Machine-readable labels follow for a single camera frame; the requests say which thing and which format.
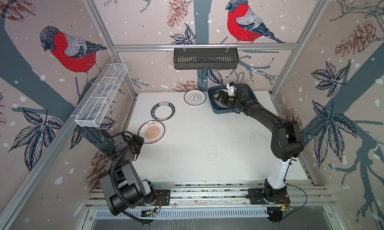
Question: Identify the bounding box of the orange sunburst plate back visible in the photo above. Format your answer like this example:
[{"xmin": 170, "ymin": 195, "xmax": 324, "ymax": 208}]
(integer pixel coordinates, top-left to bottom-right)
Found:
[{"xmin": 211, "ymin": 89, "xmax": 234, "ymax": 108}]

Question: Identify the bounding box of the orange sunburst plate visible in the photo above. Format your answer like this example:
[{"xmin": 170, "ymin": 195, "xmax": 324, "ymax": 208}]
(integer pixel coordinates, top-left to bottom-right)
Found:
[
  {"xmin": 211, "ymin": 89, "xmax": 234, "ymax": 108},
  {"xmin": 138, "ymin": 121, "xmax": 165, "ymax": 144}
]

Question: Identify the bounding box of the white plate black flower outline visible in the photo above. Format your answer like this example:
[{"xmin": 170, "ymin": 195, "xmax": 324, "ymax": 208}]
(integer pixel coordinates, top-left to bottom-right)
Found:
[{"xmin": 184, "ymin": 90, "xmax": 207, "ymax": 106}]

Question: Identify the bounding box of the green ring plate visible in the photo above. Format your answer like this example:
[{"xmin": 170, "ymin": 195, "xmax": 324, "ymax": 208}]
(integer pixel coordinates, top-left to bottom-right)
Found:
[{"xmin": 151, "ymin": 102, "xmax": 176, "ymax": 122}]

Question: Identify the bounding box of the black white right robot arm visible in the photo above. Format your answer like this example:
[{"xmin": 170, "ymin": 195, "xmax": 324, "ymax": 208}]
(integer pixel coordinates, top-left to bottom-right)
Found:
[{"xmin": 210, "ymin": 82, "xmax": 304, "ymax": 204}]

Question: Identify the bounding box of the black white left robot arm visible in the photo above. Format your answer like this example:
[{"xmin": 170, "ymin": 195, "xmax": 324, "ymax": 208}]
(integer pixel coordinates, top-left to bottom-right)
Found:
[{"xmin": 99, "ymin": 131, "xmax": 157, "ymax": 216}]

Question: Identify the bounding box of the teal plastic bin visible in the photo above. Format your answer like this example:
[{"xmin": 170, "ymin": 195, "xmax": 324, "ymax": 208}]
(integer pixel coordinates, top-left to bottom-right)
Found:
[{"xmin": 208, "ymin": 85, "xmax": 239, "ymax": 114}]

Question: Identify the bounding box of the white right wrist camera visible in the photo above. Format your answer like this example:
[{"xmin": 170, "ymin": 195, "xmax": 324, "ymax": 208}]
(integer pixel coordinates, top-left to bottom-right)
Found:
[{"xmin": 226, "ymin": 82, "xmax": 236, "ymax": 97}]

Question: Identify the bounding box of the black hanging wire basket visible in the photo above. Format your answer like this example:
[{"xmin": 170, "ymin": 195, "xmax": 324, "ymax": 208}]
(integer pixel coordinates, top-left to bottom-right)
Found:
[{"xmin": 174, "ymin": 48, "xmax": 239, "ymax": 70}]

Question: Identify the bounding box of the white mesh wall shelf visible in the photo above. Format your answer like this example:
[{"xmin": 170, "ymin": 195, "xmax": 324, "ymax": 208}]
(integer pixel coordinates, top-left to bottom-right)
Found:
[{"xmin": 75, "ymin": 63, "xmax": 128, "ymax": 128}]

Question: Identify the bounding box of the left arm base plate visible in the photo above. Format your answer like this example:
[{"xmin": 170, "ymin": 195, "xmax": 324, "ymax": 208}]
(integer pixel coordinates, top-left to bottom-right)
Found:
[{"xmin": 138, "ymin": 190, "xmax": 171, "ymax": 207}]

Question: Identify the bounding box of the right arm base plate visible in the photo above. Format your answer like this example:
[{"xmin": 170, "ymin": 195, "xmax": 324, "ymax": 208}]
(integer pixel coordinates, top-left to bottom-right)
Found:
[{"xmin": 246, "ymin": 187, "xmax": 291, "ymax": 205}]

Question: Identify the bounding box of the aluminium front rail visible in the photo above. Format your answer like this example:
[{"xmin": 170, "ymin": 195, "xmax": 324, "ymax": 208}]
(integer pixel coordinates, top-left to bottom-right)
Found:
[{"xmin": 86, "ymin": 181, "xmax": 335, "ymax": 209}]

